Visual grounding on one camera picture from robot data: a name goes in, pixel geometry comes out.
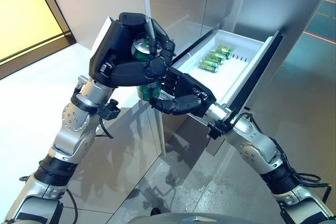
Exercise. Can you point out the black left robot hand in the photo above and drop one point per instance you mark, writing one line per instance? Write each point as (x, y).
(118, 48)

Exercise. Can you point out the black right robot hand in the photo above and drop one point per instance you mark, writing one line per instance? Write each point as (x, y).
(186, 85)

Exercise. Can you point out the fridge drawer with white tray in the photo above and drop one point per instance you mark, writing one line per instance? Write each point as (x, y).
(225, 77)

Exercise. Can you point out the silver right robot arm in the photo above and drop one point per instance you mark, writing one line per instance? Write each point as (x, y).
(252, 142)

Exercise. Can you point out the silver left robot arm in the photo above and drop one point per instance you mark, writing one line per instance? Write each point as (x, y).
(73, 121)

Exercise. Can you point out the fridge drawer steel front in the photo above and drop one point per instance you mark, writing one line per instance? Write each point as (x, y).
(181, 129)

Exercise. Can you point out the wide steel fridge door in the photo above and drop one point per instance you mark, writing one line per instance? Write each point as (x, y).
(176, 1)

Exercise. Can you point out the stainless steel fridge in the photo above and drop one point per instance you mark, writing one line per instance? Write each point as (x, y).
(183, 3)

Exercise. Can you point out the tall grey steel panel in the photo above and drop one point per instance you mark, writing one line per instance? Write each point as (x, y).
(278, 6)

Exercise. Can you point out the robot left leg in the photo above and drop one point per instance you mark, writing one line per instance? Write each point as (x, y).
(156, 211)

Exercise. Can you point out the grey robot torso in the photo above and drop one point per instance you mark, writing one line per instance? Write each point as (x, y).
(199, 218)

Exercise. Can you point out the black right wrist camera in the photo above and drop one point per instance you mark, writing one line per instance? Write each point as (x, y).
(219, 127)

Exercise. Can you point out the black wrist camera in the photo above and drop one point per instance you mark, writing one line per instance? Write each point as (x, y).
(111, 110)
(219, 127)

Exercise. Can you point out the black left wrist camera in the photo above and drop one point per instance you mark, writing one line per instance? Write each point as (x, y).
(111, 110)

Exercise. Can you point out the orange glass panel black frame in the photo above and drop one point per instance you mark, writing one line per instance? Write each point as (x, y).
(23, 19)

